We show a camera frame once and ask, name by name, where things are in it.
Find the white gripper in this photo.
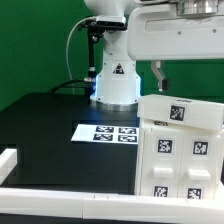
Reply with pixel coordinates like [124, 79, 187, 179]
[127, 3, 224, 92]

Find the black camera on stand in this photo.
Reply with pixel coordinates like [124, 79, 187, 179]
[78, 15, 127, 33]

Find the white door panel with tags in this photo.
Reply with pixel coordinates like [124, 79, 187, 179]
[178, 132, 220, 200]

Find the white cabinet top block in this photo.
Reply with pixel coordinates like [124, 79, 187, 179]
[138, 94, 224, 131]

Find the white obstacle fence front bar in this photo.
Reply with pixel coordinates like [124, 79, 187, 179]
[0, 188, 224, 224]

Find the grey cable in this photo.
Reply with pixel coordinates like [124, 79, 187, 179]
[65, 17, 92, 96]

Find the white cabinet body box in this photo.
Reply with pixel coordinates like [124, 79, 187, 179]
[133, 118, 224, 201]

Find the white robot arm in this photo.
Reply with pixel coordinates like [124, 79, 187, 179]
[84, 0, 224, 91]

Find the black cable bundle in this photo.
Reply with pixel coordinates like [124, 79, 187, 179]
[47, 79, 98, 95]

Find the white sheet with tags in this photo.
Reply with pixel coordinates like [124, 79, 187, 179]
[71, 124, 139, 144]

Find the white obstacle fence left piece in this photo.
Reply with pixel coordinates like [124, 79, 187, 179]
[0, 148, 17, 185]

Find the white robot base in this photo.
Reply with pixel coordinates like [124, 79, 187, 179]
[90, 31, 141, 111]

